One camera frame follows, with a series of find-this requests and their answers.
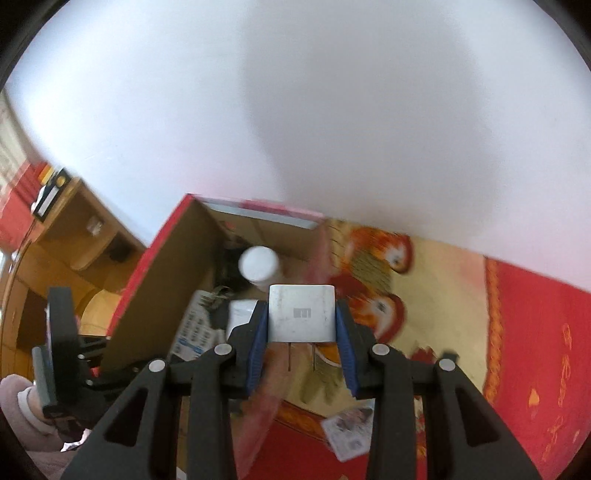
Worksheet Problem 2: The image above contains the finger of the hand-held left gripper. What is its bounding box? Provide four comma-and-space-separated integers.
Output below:
85, 357, 155, 389
78, 335, 112, 357

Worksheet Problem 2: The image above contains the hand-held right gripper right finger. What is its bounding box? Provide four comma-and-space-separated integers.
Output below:
335, 300, 543, 480

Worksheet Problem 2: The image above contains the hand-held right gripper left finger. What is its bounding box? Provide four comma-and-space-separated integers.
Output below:
60, 300, 269, 480

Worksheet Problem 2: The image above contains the white earbud case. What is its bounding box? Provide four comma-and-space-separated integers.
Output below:
226, 299, 259, 340

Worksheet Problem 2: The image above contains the white plug charger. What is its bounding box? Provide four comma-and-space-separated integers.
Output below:
268, 284, 337, 372

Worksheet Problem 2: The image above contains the black car key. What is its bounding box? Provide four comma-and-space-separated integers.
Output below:
210, 285, 232, 315

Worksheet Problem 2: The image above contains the grey remote control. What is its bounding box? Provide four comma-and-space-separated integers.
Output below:
168, 290, 232, 365

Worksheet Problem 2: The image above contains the pink patterned cardboard box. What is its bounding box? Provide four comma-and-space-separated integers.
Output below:
99, 193, 333, 480

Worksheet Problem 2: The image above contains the white round jar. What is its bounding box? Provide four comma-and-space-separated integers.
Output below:
238, 246, 280, 284

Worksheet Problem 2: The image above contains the person's left forearm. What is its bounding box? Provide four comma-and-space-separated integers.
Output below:
0, 374, 88, 480

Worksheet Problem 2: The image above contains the cartoon printed card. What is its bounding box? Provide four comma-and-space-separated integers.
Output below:
322, 401, 376, 444

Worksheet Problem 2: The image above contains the pale blue card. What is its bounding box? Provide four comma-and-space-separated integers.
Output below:
330, 434, 372, 462

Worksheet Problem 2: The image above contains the wooden shelf unit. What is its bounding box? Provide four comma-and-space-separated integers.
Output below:
0, 178, 148, 384

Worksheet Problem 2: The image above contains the red fabric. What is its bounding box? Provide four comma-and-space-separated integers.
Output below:
0, 161, 51, 252

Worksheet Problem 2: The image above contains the yellow and black box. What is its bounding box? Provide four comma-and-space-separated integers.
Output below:
30, 166, 70, 223

